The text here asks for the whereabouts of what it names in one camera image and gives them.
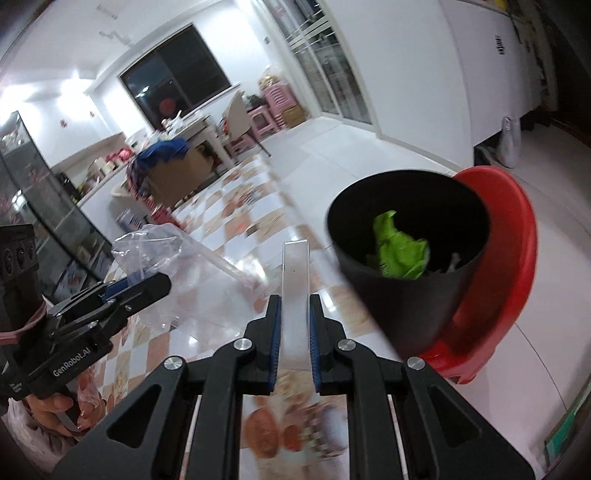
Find clear plastic strip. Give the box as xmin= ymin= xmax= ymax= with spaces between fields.
xmin=280 ymin=240 xmax=310 ymax=371

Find clear plastic bag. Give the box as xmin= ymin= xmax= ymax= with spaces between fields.
xmin=112 ymin=223 xmax=262 ymax=343

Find green plastic bag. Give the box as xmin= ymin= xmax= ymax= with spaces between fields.
xmin=373 ymin=210 xmax=430 ymax=280

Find black round trash bin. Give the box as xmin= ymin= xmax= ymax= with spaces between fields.
xmin=327 ymin=170 xmax=491 ymax=358

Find person's left hand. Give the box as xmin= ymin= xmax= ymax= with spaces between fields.
xmin=23 ymin=370 xmax=106 ymax=437

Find glass display cabinet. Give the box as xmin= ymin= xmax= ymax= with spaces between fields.
xmin=1 ymin=112 xmax=113 ymax=304

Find blue white drink carton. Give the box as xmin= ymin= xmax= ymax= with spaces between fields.
xmin=116 ymin=209 xmax=147 ymax=233

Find red soda can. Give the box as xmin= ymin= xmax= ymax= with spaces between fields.
xmin=150 ymin=205 xmax=182 ymax=229

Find cardboard box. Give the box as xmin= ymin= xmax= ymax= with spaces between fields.
xmin=147 ymin=148 xmax=213 ymax=207

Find blue cloth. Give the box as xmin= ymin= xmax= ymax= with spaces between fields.
xmin=135 ymin=138 xmax=189 ymax=172

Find red plastic stool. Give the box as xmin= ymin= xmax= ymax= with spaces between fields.
xmin=422 ymin=166 xmax=538 ymax=384

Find white dining table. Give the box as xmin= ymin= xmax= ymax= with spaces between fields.
xmin=176 ymin=116 xmax=235 ymax=170

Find beige dining chair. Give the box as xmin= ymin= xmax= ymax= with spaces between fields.
xmin=224 ymin=91 xmax=270 ymax=157

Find pink plastic stools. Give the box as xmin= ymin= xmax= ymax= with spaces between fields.
xmin=247 ymin=83 xmax=298 ymax=140

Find dark window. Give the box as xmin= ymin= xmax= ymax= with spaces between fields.
xmin=120 ymin=25 xmax=231 ymax=130

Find white plastic bag on floor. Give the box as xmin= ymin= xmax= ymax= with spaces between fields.
xmin=496 ymin=116 xmax=522 ymax=169

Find glass sliding door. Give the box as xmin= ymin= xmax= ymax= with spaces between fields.
xmin=264 ymin=0 xmax=372 ymax=125

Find white shoe cabinet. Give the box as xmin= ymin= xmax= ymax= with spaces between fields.
xmin=441 ymin=1 xmax=546 ymax=147

